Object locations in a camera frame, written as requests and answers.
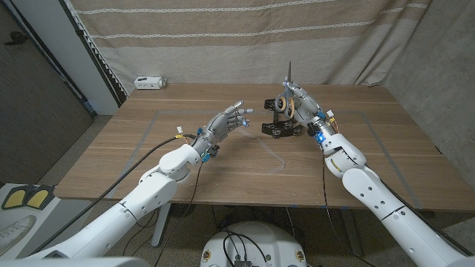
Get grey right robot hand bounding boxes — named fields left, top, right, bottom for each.
left=281, top=79, right=337, bottom=144

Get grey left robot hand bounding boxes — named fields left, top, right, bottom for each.
left=191, top=100, right=255, bottom=156

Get scissors with tan handles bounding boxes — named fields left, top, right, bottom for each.
left=273, top=61, right=297, bottom=120

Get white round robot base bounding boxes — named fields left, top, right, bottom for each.
left=200, top=221, right=308, bottom=267

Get clear tape strip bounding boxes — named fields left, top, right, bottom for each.
left=243, top=125, right=286, bottom=174

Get black half-moon tambourine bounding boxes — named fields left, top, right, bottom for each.
left=261, top=98, right=304, bottom=139

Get beige striped curtain backdrop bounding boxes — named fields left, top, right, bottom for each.
left=68, top=0, right=433, bottom=96

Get white power box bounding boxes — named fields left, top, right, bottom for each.
left=134, top=76, right=167, bottom=90

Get grey floor mat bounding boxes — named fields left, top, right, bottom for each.
left=16, top=198, right=96, bottom=259

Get dark wooden door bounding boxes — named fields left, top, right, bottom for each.
left=0, top=0, right=94, bottom=185

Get yellow black foot pedal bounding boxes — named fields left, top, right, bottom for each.
left=25, top=185, right=56, bottom=209
left=1, top=185, right=30, bottom=211

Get white floor board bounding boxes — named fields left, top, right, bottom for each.
left=0, top=183, right=60, bottom=260

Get white shoe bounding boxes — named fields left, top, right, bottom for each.
left=0, top=213, right=33, bottom=253

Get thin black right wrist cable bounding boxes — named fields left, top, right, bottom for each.
left=321, top=155, right=372, bottom=267

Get black cable on base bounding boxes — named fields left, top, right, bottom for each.
left=221, top=228, right=270, bottom=267

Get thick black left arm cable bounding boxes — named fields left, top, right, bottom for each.
left=29, top=133, right=196, bottom=257

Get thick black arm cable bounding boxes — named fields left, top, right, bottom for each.
left=29, top=133, right=196, bottom=257
left=378, top=179, right=474, bottom=257

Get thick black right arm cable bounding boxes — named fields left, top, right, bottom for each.
left=378, top=179, right=474, bottom=257

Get black door handle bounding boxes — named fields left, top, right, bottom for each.
left=4, top=31, right=27, bottom=46

